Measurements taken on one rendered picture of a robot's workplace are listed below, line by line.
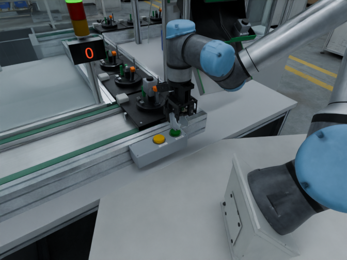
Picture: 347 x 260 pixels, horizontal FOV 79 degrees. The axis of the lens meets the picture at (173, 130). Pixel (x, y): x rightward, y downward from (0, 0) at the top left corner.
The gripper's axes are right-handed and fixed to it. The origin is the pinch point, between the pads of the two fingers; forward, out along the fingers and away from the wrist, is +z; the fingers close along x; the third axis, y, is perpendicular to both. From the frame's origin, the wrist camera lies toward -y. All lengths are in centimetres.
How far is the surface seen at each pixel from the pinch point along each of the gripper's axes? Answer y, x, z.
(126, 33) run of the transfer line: -139, 39, 6
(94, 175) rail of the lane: -4.1, -31.3, 11.3
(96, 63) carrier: -78, -6, 2
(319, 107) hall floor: -37, 241, 99
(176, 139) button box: 2.9, -1.4, 3.3
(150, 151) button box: 3.4, -12.2, 3.4
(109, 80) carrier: -53, -7, 2
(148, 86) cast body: -19.5, -0.3, -7.5
